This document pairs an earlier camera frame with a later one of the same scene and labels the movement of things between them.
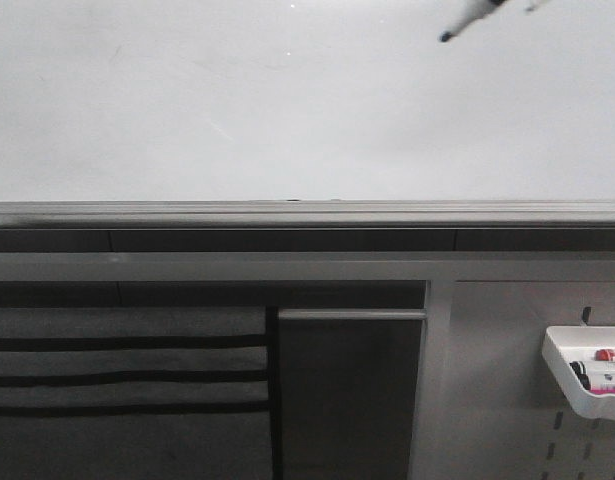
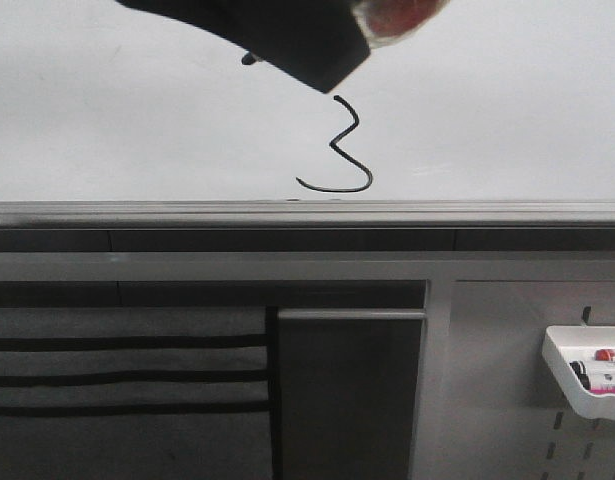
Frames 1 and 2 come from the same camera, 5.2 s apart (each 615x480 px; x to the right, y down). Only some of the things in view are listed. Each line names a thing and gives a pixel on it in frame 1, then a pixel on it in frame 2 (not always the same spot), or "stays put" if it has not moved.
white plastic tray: (603, 350) stays put
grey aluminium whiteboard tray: (301, 214) stays put
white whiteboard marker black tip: (472, 10) -> (248, 59)
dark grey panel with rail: (348, 392) stays put
